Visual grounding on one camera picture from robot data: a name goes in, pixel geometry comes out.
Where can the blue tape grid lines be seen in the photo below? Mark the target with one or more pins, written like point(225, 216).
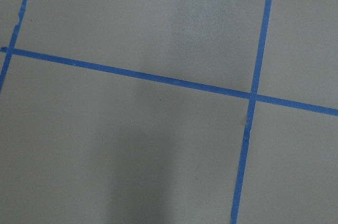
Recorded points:
point(252, 96)

